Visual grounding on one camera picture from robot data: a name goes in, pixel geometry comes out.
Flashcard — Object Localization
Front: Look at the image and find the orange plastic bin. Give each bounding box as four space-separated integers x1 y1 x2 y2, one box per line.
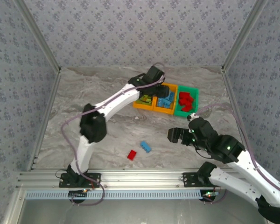
133 92 157 111
153 82 179 115

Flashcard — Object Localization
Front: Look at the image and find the green plastic bin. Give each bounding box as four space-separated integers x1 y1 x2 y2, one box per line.
173 85 199 117

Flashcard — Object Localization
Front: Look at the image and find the black controller board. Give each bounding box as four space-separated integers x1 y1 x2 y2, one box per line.
68 189 89 199
200 190 219 202

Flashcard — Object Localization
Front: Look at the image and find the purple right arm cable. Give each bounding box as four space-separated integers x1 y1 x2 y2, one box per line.
195 104 280 205

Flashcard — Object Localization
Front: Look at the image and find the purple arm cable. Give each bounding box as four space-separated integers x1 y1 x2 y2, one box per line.
195 104 280 205
60 62 166 206

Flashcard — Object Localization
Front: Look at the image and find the aluminium frame rail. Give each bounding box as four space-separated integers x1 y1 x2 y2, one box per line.
28 68 63 171
2 189 26 224
221 66 258 170

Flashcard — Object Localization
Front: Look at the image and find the wide aluminium base rail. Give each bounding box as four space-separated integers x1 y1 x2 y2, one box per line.
15 169 271 190

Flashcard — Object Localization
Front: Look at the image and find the slotted pale blue cable duct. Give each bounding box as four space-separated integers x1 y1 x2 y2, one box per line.
25 189 204 200

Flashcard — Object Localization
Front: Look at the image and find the aluminium frame post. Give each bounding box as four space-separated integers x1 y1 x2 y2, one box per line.
221 0 269 72
13 0 63 72

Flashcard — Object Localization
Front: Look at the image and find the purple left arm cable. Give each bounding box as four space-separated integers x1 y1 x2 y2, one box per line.
60 62 166 206

